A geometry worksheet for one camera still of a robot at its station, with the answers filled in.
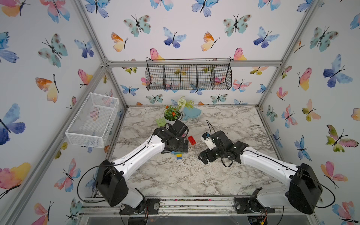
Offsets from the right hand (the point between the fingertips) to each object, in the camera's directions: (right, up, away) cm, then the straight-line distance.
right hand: (205, 152), depth 81 cm
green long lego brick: (-16, -1, +4) cm, 17 cm away
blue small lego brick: (-15, -6, +9) cm, 19 cm away
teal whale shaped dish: (-5, +24, +33) cm, 41 cm away
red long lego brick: (-7, +4, +17) cm, 19 cm away
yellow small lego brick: (-15, -3, +7) cm, 17 cm away
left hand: (-14, +3, -1) cm, 14 cm away
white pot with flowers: (-21, +22, +14) cm, 34 cm away
